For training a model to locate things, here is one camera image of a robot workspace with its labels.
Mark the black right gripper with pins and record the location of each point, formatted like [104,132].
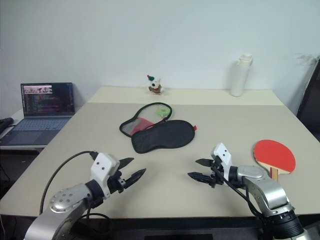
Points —
[216,175]

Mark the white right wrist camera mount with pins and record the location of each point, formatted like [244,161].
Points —
[223,153]

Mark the black object beside laptop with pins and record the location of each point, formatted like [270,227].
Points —
[5,122]

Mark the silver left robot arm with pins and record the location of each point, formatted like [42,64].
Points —
[62,202]

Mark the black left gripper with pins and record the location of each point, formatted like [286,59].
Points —
[116,182]

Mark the black office chair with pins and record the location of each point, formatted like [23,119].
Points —
[310,105]

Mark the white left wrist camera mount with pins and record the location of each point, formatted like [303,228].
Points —
[103,166]

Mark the white water bottle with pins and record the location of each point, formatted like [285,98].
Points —
[238,77]

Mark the red table tennis paddle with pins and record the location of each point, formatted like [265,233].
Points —
[273,155]

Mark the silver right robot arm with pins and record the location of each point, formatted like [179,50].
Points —
[271,195]

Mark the grey open laptop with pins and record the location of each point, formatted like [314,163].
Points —
[37,125]

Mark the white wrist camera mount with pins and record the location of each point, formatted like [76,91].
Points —
[223,153]
[103,166]

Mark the white plush dog toy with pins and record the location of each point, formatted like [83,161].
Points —
[155,86]

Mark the red table tennis paddle case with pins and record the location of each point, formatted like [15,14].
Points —
[162,136]

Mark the black table frame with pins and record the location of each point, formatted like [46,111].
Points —
[175,226]

